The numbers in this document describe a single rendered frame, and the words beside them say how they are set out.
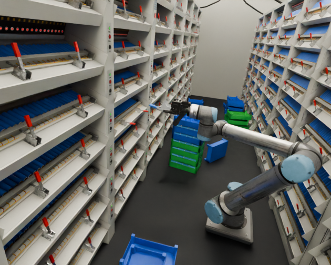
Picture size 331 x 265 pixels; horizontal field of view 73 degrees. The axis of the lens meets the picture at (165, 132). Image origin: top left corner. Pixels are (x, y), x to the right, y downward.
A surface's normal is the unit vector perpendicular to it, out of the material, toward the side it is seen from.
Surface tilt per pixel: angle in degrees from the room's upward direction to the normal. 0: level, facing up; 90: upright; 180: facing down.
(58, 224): 21
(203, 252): 0
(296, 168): 85
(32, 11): 111
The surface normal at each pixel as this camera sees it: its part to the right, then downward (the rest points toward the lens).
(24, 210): 0.44, -0.79
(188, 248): 0.09, -0.91
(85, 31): -0.22, 0.37
